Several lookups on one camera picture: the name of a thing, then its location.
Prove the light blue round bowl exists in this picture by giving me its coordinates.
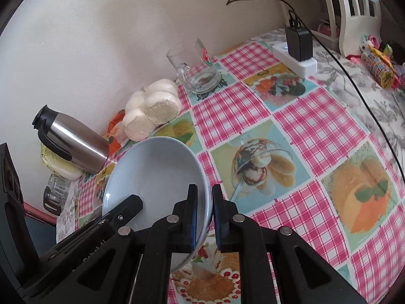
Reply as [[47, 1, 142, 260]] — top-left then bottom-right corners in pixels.
[[102, 136, 214, 273]]

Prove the brown glass cup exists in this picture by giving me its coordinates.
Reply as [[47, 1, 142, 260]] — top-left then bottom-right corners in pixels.
[[43, 186, 66, 216]]

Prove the upturned clear glass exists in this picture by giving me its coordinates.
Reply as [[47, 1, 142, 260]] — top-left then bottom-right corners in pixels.
[[47, 174, 72, 198]]

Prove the checkered picture tablecloth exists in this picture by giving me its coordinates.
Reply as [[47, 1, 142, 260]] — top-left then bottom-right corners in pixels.
[[74, 39, 405, 304]]

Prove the orange snack packet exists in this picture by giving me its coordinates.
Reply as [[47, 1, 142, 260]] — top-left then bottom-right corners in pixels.
[[104, 109, 129, 156]]

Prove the bag of white buns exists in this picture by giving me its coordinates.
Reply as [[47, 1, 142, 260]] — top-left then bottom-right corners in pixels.
[[122, 79, 182, 142]]

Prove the napa cabbage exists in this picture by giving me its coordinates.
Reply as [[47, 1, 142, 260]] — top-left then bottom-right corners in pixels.
[[40, 143, 84, 180]]

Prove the stainless steel thermos jug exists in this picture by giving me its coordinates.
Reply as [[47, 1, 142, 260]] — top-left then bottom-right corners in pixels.
[[32, 106, 109, 174]]

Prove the clear glass mug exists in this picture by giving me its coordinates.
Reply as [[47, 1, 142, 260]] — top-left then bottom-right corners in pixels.
[[166, 37, 221, 95]]

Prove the white power strip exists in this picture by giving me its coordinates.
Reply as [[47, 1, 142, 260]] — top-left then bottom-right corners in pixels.
[[273, 42, 318, 78]]

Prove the black power adapter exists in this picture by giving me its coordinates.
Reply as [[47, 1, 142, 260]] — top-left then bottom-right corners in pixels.
[[285, 18, 313, 62]]

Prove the colourful candy tube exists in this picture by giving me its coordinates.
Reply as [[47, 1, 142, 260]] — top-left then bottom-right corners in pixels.
[[361, 50, 394, 89]]

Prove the black cable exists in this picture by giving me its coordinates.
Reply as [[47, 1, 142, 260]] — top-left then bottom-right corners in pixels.
[[225, 0, 405, 178]]

